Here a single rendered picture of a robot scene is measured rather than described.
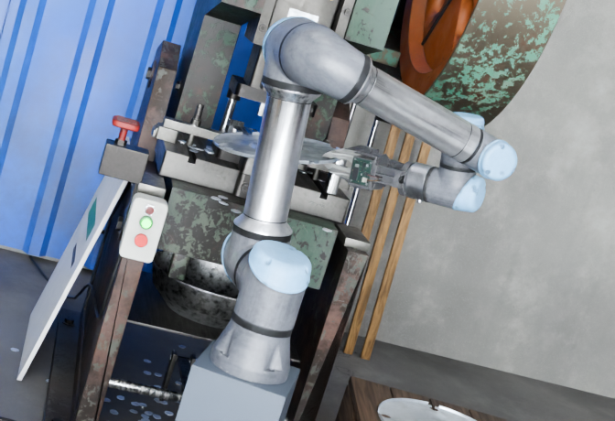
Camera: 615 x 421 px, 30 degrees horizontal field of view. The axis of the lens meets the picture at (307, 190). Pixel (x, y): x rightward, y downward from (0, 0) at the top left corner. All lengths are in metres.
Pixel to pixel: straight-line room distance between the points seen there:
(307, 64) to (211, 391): 0.61
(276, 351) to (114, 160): 0.64
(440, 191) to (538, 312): 2.12
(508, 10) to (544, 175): 1.84
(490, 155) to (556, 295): 2.28
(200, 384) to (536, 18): 1.04
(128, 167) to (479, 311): 2.09
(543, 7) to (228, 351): 0.98
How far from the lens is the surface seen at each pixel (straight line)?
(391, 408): 2.51
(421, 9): 3.08
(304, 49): 2.03
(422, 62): 2.92
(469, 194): 2.29
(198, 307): 2.73
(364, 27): 2.66
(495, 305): 4.32
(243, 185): 2.62
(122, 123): 2.49
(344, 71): 2.02
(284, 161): 2.16
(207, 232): 2.58
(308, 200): 2.68
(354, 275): 2.59
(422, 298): 4.23
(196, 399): 2.11
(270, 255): 2.07
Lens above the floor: 1.16
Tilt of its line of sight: 10 degrees down
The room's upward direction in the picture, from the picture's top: 17 degrees clockwise
